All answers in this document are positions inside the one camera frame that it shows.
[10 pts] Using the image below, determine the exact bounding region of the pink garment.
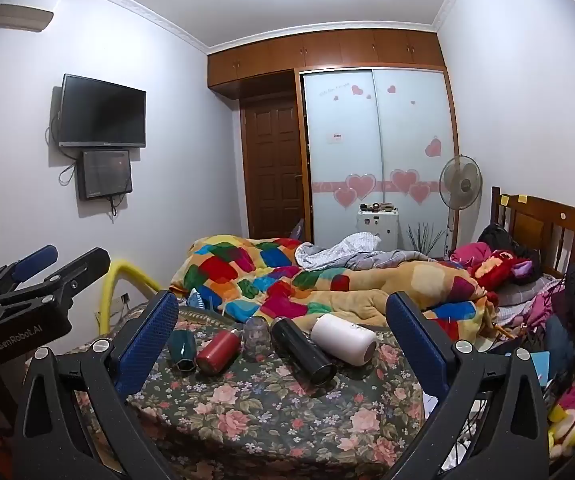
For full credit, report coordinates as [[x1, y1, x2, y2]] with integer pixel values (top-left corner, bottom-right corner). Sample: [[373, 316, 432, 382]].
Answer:
[[449, 242, 493, 266]]

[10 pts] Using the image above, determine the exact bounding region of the small black wall monitor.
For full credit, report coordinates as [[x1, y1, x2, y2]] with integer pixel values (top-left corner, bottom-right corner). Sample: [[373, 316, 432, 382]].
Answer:
[[78, 148, 134, 201]]

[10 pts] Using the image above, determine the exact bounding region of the red plush toy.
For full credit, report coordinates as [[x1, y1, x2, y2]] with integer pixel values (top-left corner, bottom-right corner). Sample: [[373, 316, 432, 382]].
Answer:
[[469, 249, 534, 292]]

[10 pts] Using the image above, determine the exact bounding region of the brown wooden door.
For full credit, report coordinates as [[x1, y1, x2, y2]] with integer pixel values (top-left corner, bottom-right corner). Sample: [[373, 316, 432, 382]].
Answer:
[[239, 94, 309, 239]]

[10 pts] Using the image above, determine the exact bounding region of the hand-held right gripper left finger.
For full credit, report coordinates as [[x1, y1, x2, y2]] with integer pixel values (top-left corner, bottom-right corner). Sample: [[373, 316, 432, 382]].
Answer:
[[12, 290, 180, 480]]

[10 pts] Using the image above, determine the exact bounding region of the black bag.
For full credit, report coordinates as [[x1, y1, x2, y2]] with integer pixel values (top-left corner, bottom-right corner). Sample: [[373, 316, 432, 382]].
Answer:
[[477, 222, 517, 252]]

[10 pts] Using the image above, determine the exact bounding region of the clear glass jar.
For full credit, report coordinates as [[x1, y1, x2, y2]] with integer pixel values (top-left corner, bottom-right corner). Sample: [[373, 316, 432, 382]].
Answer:
[[242, 315, 272, 362]]

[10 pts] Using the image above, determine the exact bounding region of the dark green cup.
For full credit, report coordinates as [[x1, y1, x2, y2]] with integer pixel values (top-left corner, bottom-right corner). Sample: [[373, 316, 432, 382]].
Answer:
[[168, 329, 198, 374]]

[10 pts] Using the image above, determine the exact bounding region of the red metal cup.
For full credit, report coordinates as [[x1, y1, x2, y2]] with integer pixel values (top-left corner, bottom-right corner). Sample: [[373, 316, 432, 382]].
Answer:
[[196, 328, 242, 375]]

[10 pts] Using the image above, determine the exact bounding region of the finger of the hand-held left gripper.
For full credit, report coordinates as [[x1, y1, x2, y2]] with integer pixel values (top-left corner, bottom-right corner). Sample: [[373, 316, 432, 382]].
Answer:
[[0, 244, 59, 295], [0, 247, 113, 308]]

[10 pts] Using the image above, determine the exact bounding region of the floral bed sheet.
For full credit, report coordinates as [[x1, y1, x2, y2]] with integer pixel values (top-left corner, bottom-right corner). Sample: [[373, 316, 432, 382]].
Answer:
[[74, 304, 429, 467]]

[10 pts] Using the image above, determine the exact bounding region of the dry twig decoration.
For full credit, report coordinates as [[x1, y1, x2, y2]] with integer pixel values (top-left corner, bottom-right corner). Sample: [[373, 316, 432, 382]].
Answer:
[[407, 222, 447, 261]]

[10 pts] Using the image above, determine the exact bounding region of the light blue booklet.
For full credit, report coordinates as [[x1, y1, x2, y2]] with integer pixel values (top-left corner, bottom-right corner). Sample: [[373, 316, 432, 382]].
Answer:
[[529, 349, 551, 389]]

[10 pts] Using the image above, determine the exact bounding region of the standing fan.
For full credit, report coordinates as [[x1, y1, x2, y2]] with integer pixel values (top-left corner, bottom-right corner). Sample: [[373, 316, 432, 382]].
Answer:
[[439, 154, 483, 257]]

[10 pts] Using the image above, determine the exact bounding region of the colourful patchwork blanket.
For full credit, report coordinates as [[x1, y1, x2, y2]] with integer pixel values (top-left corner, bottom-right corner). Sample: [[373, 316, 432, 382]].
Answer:
[[170, 234, 499, 337]]

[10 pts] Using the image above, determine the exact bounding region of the black thermos cup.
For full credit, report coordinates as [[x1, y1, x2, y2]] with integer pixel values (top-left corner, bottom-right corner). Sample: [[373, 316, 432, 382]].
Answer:
[[270, 316, 339, 387]]

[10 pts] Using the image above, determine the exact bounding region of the yellow foam tube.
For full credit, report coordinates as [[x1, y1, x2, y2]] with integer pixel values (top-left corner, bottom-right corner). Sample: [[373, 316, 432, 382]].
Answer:
[[98, 258, 161, 334]]

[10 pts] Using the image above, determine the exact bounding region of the white cylindrical cup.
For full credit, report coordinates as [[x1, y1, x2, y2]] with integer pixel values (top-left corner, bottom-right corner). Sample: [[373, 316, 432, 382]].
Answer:
[[310, 312, 379, 365]]

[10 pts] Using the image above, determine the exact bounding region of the wooden overhead cabinet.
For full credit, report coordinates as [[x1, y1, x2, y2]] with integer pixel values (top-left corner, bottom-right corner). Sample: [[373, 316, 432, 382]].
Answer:
[[206, 28, 446, 92]]

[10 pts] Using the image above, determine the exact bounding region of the frosted sliding wardrobe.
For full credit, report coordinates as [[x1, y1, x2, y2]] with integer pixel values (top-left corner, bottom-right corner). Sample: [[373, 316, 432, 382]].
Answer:
[[299, 67, 461, 261]]

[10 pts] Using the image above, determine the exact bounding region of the grey white crumpled cloth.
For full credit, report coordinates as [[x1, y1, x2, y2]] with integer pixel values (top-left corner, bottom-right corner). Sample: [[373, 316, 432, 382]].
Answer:
[[295, 232, 449, 274]]

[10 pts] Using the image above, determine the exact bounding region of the small white appliance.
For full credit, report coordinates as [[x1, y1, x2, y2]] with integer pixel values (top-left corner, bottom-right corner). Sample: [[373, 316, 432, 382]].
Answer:
[[357, 208, 399, 252]]

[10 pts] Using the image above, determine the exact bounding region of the black television cable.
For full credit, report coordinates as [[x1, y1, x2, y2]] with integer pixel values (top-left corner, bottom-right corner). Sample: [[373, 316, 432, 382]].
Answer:
[[58, 159, 81, 187]]

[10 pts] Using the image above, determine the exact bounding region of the blue cloth item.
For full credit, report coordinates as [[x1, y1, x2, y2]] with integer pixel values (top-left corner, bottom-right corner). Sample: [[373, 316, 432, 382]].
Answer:
[[186, 288, 213, 310]]

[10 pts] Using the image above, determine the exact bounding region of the wooden headboard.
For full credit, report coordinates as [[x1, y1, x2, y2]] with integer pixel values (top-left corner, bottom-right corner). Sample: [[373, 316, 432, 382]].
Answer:
[[489, 186, 575, 282]]

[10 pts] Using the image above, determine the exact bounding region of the wall-mounted black television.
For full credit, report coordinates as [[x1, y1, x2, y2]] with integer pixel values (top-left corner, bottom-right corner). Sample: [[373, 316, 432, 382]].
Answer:
[[58, 73, 147, 149]]

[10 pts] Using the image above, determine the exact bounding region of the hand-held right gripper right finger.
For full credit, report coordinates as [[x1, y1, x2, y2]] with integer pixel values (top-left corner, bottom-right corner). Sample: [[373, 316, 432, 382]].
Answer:
[[386, 292, 552, 480]]

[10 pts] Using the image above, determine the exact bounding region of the white air conditioner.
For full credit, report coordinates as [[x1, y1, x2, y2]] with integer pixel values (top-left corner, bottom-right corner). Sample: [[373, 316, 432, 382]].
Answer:
[[0, 3, 54, 31]]

